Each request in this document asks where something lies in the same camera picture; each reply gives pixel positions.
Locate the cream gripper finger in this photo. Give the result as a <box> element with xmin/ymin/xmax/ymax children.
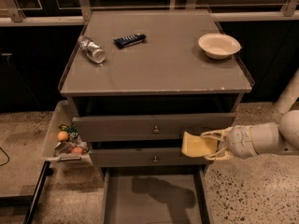
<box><xmin>200</xmin><ymin>127</ymin><xmax>232</xmax><ymax>142</ymax></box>
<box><xmin>205</xmin><ymin>148</ymin><xmax>233</xmax><ymax>161</ymax></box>

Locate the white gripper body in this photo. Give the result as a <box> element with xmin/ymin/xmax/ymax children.
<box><xmin>228</xmin><ymin>126</ymin><xmax>257</xmax><ymax>159</ymax></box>

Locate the yellow sponge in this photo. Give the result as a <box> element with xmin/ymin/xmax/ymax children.
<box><xmin>181</xmin><ymin>132</ymin><xmax>218</xmax><ymax>158</ymax></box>

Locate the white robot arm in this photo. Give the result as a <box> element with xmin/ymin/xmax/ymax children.
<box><xmin>201</xmin><ymin>69</ymin><xmax>299</xmax><ymax>160</ymax></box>

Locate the grey top drawer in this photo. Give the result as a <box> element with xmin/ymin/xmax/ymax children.
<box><xmin>72</xmin><ymin>113</ymin><xmax>235</xmax><ymax>142</ymax></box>

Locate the grey drawer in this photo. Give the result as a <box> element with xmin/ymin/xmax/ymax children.
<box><xmin>89</xmin><ymin>147</ymin><xmax>210</xmax><ymax>167</ymax></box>
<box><xmin>101</xmin><ymin>166</ymin><xmax>214</xmax><ymax>224</ymax></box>
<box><xmin>72</xmin><ymin>113</ymin><xmax>235</xmax><ymax>142</ymax></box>

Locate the grey drawer cabinet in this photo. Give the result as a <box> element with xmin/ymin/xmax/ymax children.
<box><xmin>58</xmin><ymin>8</ymin><xmax>255</xmax><ymax>224</ymax></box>

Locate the grey bottom drawer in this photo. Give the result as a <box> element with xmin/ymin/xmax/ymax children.
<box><xmin>101</xmin><ymin>166</ymin><xmax>214</xmax><ymax>224</ymax></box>

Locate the grey middle drawer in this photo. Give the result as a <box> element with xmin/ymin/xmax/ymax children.
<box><xmin>89</xmin><ymin>147</ymin><xmax>210</xmax><ymax>167</ymax></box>

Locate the white paper bowl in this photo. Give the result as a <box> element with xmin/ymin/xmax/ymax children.
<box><xmin>198</xmin><ymin>34</ymin><xmax>241</xmax><ymax>60</ymax></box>

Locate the dark blue snack bar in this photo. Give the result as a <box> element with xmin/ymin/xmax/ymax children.
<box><xmin>114</xmin><ymin>34</ymin><xmax>147</xmax><ymax>49</ymax></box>

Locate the red apple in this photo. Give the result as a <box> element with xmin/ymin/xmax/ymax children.
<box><xmin>71</xmin><ymin>147</ymin><xmax>85</xmax><ymax>154</ymax></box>

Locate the green snack bag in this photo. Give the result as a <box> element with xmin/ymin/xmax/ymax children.
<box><xmin>59</xmin><ymin>124</ymin><xmax>78</xmax><ymax>141</ymax></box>

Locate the clear plastic storage bin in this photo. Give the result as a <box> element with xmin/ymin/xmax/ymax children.
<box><xmin>42</xmin><ymin>101</ymin><xmax>91</xmax><ymax>168</ymax></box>

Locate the silver foil snack packet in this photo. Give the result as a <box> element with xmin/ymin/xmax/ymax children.
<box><xmin>54</xmin><ymin>141</ymin><xmax>73</xmax><ymax>156</ymax></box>

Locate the orange fruit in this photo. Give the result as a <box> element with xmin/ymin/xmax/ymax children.
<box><xmin>57</xmin><ymin>131</ymin><xmax>69</xmax><ymax>141</ymax></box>

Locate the black metal bar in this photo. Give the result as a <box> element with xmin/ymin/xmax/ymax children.
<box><xmin>23</xmin><ymin>161</ymin><xmax>50</xmax><ymax>224</ymax></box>

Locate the black floor cable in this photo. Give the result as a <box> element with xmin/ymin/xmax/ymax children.
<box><xmin>0</xmin><ymin>147</ymin><xmax>10</xmax><ymax>167</ymax></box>

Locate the metal railing frame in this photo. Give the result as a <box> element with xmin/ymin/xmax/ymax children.
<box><xmin>0</xmin><ymin>0</ymin><xmax>299</xmax><ymax>27</ymax></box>

